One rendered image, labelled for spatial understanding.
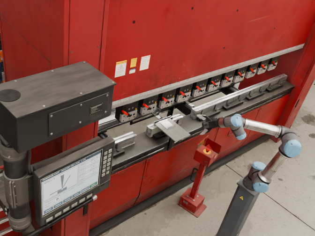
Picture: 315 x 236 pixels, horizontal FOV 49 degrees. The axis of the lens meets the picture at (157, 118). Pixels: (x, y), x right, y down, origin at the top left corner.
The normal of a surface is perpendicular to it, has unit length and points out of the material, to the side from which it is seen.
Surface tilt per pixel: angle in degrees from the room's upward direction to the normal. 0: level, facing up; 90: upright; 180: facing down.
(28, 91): 0
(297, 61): 90
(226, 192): 0
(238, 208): 90
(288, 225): 0
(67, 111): 90
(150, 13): 90
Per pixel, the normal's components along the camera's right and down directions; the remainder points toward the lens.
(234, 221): -0.70, 0.32
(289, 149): -0.04, 0.47
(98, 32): 0.64, 0.54
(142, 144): 0.17, -0.80
